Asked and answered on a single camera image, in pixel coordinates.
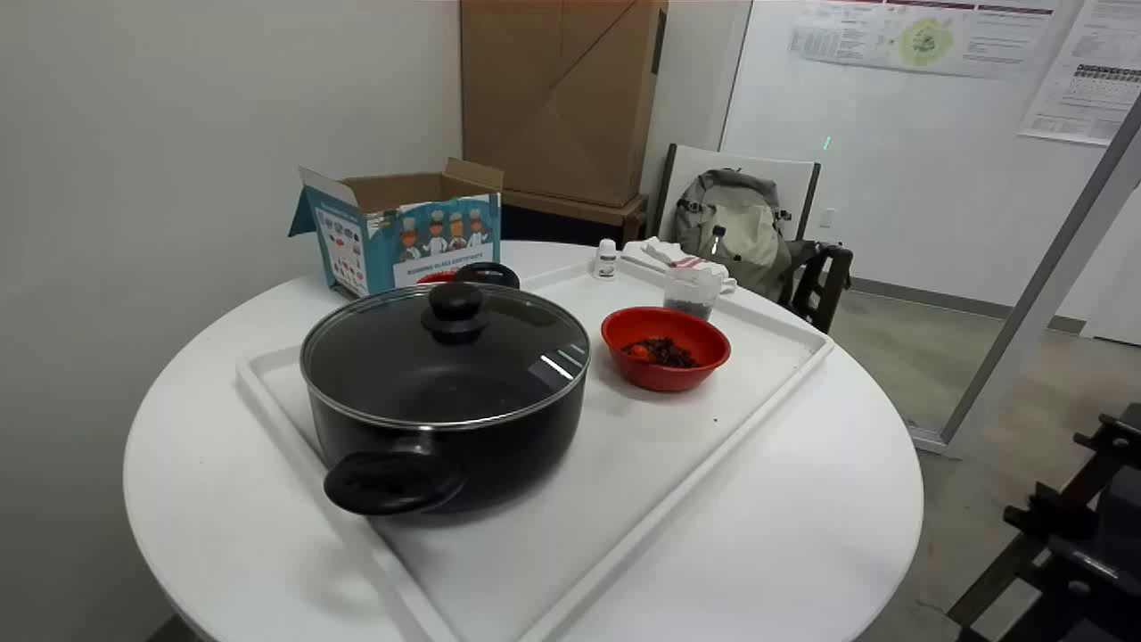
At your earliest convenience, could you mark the black cooking pot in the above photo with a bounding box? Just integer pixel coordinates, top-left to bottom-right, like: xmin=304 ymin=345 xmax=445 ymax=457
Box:
xmin=307 ymin=263 xmax=584 ymax=516

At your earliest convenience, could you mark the small white pill bottle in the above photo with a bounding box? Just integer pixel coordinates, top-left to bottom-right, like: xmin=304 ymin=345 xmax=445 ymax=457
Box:
xmin=594 ymin=238 xmax=619 ymax=279

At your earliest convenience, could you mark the grey beige backpack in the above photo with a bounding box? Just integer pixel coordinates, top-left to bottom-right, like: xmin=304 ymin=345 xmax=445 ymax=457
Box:
xmin=671 ymin=168 xmax=795 ymax=300

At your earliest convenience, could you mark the white red striped towel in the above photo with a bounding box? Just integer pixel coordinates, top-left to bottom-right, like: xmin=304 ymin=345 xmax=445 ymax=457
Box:
xmin=622 ymin=237 xmax=734 ymax=292

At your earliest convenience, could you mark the large brown cardboard box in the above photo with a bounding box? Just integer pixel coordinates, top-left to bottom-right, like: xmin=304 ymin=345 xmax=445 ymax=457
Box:
xmin=458 ymin=0 xmax=665 ymax=206

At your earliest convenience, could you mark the white rectangular tray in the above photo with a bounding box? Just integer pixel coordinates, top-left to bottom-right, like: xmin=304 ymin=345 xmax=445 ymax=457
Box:
xmin=240 ymin=269 xmax=830 ymax=642

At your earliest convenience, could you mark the white wall poster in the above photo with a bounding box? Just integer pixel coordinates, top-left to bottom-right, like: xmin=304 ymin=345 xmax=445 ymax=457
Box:
xmin=1024 ymin=0 xmax=1141 ymax=148

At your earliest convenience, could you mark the red bowl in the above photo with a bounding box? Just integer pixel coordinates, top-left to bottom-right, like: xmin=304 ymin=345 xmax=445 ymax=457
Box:
xmin=597 ymin=306 xmax=732 ymax=394

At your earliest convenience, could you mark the grey metal post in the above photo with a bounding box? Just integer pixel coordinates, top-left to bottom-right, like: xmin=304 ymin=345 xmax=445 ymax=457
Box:
xmin=910 ymin=98 xmax=1141 ymax=461

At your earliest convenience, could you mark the glass pot lid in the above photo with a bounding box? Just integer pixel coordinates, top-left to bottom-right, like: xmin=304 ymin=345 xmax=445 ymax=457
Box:
xmin=300 ymin=283 xmax=588 ymax=431

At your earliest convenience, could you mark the black metal stand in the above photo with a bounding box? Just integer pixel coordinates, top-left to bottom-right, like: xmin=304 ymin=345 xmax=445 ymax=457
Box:
xmin=949 ymin=405 xmax=1141 ymax=642

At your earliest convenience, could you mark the blue printed cardboard box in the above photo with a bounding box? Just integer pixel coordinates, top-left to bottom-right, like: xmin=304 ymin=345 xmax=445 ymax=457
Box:
xmin=287 ymin=156 xmax=501 ymax=298

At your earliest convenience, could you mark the wall poster with green circle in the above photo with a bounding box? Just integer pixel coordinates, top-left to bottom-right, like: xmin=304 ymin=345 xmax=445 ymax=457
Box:
xmin=789 ymin=0 xmax=1057 ymax=79

